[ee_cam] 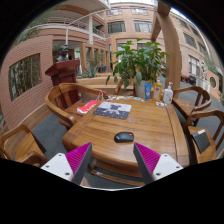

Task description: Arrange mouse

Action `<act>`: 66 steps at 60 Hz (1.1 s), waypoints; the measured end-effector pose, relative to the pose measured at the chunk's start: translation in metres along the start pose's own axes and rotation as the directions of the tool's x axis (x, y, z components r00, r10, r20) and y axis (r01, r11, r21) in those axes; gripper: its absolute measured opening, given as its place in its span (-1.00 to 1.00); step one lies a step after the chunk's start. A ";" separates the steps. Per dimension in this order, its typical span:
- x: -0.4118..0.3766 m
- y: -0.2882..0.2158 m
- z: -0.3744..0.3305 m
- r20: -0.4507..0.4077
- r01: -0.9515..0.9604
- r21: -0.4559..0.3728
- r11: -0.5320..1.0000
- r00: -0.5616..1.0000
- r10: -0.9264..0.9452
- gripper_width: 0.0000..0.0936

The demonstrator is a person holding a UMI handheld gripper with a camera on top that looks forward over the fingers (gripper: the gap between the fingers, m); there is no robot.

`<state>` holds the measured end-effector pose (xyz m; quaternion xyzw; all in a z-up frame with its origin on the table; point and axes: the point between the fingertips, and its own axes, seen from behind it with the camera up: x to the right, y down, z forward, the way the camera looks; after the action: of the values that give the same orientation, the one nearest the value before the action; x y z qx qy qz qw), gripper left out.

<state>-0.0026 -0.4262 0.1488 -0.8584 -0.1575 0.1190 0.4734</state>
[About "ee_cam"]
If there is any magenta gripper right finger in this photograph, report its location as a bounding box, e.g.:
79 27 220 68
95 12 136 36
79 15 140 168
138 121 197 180
133 143 182 184

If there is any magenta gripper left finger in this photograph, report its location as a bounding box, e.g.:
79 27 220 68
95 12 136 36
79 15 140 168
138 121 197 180
42 142 92 185

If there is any black computer mouse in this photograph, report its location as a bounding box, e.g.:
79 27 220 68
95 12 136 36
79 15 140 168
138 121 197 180
114 132 134 143

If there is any dark patterned mouse pad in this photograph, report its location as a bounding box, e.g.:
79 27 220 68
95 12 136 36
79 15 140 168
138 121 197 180
94 102 132 119

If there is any wooden table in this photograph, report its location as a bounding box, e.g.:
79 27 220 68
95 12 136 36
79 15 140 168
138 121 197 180
62 99 190 186

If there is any black item on chair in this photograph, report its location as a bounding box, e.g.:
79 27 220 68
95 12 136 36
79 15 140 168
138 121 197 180
192 129 210 153

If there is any red and white box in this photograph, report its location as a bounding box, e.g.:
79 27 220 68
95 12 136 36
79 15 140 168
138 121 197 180
77 100 99 115

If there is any wooden armchair near left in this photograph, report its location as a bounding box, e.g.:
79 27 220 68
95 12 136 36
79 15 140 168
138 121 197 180
0 124 47 167

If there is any wooden armchair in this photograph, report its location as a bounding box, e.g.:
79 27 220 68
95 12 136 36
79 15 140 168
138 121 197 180
171 86 213 127
45 83 106 129
184 109 224 164
0 124 47 167

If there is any wooden armchair near right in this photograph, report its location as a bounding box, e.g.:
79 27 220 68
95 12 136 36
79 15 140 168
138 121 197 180
184 109 224 164

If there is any wooden armchair far left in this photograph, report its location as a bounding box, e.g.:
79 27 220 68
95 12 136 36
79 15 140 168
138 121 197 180
45 83 106 129

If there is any white pump dispenser bottle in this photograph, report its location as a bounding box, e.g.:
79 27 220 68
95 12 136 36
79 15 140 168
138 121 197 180
163 82 173 104

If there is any yellow bottle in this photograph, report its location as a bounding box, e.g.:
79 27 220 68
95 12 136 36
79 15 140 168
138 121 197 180
153 79 162 101

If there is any blue tube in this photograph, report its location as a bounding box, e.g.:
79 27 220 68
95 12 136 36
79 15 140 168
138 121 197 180
145 83 152 101

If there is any wooden armchair far right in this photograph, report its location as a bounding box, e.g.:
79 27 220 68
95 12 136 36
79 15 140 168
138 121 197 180
171 86 213 127

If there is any green potted plant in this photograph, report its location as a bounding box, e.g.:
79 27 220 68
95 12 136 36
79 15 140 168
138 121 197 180
106 40 170 95

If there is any dark bust statue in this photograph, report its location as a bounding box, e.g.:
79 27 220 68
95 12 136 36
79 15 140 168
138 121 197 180
56 44 68 62

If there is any dark red wooden pedestal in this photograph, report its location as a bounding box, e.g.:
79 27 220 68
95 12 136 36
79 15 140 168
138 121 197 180
45 60 80 86

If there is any wooden pillar post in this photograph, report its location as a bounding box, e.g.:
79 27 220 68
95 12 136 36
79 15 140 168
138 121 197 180
151 0 181 89

